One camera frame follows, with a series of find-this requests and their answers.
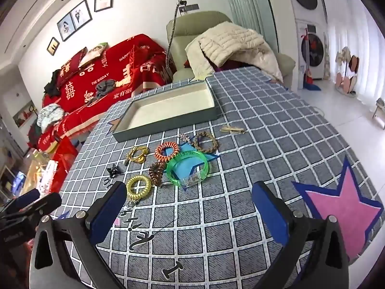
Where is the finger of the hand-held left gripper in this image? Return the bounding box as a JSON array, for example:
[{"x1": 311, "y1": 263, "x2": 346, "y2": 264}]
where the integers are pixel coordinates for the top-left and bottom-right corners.
[
  {"x1": 0, "y1": 189, "x2": 42, "y2": 217},
  {"x1": 17, "y1": 192, "x2": 63, "y2": 218}
]

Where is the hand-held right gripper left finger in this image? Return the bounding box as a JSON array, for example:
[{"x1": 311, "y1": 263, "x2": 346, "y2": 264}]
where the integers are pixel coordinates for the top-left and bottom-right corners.
[{"x1": 28, "y1": 181, "x2": 128, "y2": 289}]

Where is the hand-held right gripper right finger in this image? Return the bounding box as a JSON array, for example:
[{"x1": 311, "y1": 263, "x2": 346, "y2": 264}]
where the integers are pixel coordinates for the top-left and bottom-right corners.
[{"x1": 251, "y1": 181, "x2": 358, "y2": 289}]

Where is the clear crystal bead bracelet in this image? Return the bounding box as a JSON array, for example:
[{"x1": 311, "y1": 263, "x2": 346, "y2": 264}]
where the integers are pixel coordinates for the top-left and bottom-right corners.
[{"x1": 119, "y1": 199, "x2": 136, "y2": 218}]

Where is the brown bead bracelet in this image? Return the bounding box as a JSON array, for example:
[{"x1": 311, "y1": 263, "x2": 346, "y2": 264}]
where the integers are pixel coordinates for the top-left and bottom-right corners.
[{"x1": 149, "y1": 161, "x2": 167, "y2": 186}]

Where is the braided brown bracelet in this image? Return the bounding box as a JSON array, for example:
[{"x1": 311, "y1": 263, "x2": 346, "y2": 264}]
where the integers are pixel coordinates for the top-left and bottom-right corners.
[{"x1": 192, "y1": 131, "x2": 218, "y2": 153}]

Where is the green translucent bangle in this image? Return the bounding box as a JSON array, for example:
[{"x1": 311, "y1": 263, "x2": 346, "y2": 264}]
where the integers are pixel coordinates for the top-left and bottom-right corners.
[{"x1": 165, "y1": 151, "x2": 212, "y2": 191}]

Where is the grey-green tray cream inside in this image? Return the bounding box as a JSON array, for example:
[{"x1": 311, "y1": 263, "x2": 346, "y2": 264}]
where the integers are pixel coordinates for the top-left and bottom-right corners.
[{"x1": 112, "y1": 80, "x2": 221, "y2": 143}]

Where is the red gift bag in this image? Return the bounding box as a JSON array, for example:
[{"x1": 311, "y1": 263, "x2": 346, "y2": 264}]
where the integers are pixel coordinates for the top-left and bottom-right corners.
[{"x1": 52, "y1": 137, "x2": 79, "y2": 191}]

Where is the black hair claw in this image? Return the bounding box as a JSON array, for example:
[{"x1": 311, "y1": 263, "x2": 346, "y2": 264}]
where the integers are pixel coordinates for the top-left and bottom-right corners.
[{"x1": 106, "y1": 165, "x2": 125, "y2": 177}]

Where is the grey white knitted cloth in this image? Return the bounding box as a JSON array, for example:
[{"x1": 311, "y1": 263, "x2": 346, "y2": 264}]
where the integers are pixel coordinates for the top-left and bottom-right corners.
[{"x1": 38, "y1": 104, "x2": 65, "y2": 133}]

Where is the beige hair clip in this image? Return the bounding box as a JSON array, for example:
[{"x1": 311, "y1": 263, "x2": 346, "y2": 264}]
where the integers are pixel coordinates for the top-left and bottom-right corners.
[{"x1": 219, "y1": 125, "x2": 245, "y2": 134}]

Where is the dark clothes pile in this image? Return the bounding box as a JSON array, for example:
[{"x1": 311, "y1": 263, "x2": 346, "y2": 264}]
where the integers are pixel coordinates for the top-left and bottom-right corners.
[{"x1": 45, "y1": 71, "x2": 61, "y2": 97}]

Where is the grey crumpled cloth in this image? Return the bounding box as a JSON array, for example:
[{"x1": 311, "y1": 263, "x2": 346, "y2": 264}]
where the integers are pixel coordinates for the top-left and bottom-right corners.
[{"x1": 96, "y1": 79, "x2": 117, "y2": 101}]

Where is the red embroidered pillow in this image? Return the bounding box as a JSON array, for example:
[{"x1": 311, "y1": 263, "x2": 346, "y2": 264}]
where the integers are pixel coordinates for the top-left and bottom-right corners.
[{"x1": 57, "y1": 48, "x2": 88, "y2": 86}]

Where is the red broom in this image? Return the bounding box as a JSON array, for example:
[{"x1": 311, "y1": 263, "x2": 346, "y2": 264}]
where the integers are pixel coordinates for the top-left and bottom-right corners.
[{"x1": 302, "y1": 27, "x2": 322, "y2": 91}]

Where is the red printed blanket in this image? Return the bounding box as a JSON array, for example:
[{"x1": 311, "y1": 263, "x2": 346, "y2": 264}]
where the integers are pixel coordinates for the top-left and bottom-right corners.
[{"x1": 38, "y1": 34, "x2": 176, "y2": 151}]

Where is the pink decorative stand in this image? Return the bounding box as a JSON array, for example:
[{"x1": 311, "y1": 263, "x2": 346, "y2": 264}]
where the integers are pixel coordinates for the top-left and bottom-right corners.
[{"x1": 334, "y1": 46, "x2": 360, "y2": 97}]

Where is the white green printed pillow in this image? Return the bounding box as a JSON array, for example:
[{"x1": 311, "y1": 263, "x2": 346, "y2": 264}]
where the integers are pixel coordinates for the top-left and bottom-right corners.
[{"x1": 80, "y1": 42, "x2": 109, "y2": 67}]

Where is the white washing machine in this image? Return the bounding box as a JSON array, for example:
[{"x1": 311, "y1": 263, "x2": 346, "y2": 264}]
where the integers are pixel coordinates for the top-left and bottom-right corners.
[{"x1": 296, "y1": 20, "x2": 329, "y2": 81}]

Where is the black framed portrait photo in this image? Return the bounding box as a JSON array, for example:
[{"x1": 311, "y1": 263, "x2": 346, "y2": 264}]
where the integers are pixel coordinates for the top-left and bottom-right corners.
[{"x1": 57, "y1": 13, "x2": 76, "y2": 42}]

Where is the cream quilted jacket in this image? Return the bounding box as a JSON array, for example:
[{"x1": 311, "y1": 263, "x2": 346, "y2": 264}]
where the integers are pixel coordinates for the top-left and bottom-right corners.
[{"x1": 185, "y1": 23, "x2": 283, "y2": 82}]

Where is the pale green armchair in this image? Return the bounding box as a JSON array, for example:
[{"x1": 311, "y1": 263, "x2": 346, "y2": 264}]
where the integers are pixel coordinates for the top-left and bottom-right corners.
[{"x1": 166, "y1": 10, "x2": 297, "y2": 88}]

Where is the black framed couple photo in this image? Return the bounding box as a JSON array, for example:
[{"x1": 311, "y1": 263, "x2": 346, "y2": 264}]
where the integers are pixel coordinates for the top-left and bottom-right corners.
[{"x1": 71, "y1": 0, "x2": 91, "y2": 31}]

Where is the white sheer curtain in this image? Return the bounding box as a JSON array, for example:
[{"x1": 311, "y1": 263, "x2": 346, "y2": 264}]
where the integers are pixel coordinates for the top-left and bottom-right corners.
[{"x1": 326, "y1": 0, "x2": 385, "y2": 112}]

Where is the braided pole floor stand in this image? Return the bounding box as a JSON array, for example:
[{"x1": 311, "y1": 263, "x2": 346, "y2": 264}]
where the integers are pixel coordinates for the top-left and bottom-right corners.
[{"x1": 166, "y1": 0, "x2": 199, "y2": 82}]

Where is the pale green curtain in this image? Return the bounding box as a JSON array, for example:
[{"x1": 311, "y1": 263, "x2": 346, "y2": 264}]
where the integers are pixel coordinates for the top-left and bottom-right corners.
[{"x1": 224, "y1": 0, "x2": 278, "y2": 49}]

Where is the yellow spiral hair tie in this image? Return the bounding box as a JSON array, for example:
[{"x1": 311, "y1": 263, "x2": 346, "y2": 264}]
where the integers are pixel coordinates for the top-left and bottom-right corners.
[{"x1": 126, "y1": 175, "x2": 152, "y2": 201}]

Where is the gold cord bracelet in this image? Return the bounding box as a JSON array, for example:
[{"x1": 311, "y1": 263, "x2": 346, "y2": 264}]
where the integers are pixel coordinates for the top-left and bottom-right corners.
[{"x1": 126, "y1": 145, "x2": 150, "y2": 164}]

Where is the orange spiral hair tie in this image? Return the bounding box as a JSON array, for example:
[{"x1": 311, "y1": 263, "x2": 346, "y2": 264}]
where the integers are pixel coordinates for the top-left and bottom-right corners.
[{"x1": 155, "y1": 142, "x2": 180, "y2": 162}]

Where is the small black picture frame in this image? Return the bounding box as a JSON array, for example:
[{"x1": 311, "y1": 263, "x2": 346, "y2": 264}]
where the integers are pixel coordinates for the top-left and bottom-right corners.
[{"x1": 47, "y1": 37, "x2": 60, "y2": 55}]

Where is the small certificate picture frame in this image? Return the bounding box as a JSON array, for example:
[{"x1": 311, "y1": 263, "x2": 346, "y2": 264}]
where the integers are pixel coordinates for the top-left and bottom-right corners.
[{"x1": 95, "y1": 0, "x2": 113, "y2": 13}]

